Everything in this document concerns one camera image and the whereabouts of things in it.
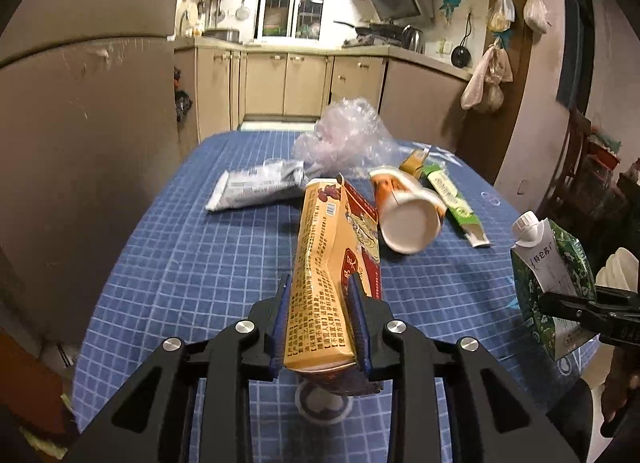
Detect small yellow box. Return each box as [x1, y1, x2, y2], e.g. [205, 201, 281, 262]
[399, 147, 432, 180]

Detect small black hanging pan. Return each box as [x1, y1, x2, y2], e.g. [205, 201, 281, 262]
[450, 12, 474, 69]

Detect grey refrigerator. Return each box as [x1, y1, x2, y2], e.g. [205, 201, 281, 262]
[0, 0, 203, 359]

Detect person's right hand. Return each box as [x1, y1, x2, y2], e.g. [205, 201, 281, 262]
[599, 342, 640, 440]

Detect green toothpaste box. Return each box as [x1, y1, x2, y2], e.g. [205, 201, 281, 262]
[424, 167, 492, 249]

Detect clear plastic bag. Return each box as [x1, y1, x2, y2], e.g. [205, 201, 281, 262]
[292, 97, 402, 180]

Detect blue checked tablecloth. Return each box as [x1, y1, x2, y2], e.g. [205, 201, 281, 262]
[70, 129, 601, 449]

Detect steel kettle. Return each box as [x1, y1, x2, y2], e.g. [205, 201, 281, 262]
[402, 25, 426, 54]

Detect blue framed window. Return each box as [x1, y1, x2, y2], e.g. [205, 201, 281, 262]
[556, 0, 597, 110]

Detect dark wooden chair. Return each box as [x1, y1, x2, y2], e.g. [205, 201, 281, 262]
[542, 107, 623, 228]

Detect white plastic bucket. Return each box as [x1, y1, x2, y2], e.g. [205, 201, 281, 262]
[596, 245, 640, 290]

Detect black frying pan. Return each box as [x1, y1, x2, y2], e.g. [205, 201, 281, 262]
[333, 20, 407, 42]

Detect white hanging plastic bag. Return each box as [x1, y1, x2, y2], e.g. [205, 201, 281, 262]
[523, 0, 549, 34]

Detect silver foil bag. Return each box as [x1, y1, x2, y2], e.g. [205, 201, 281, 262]
[204, 158, 307, 214]

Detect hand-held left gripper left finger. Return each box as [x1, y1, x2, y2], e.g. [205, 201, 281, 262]
[64, 272, 294, 463]

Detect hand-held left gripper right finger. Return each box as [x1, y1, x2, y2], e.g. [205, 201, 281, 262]
[347, 272, 582, 463]

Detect green white milk carton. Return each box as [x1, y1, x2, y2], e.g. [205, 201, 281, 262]
[509, 210, 599, 362]

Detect yellowish hanging plastic bag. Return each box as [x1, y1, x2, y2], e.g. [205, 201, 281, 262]
[487, 0, 516, 34]

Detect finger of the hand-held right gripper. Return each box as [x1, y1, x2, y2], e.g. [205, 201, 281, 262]
[539, 290, 602, 327]

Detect beige kitchen base cabinets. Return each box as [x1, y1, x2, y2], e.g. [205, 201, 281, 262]
[172, 38, 476, 134]

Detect orange white paper cup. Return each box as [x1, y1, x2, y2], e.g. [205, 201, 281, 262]
[368, 165, 447, 255]

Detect brown wooden door frame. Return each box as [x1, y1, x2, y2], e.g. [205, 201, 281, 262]
[487, 0, 538, 186]

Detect yellow brown carton box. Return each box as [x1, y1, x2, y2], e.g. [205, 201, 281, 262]
[282, 173, 385, 396]

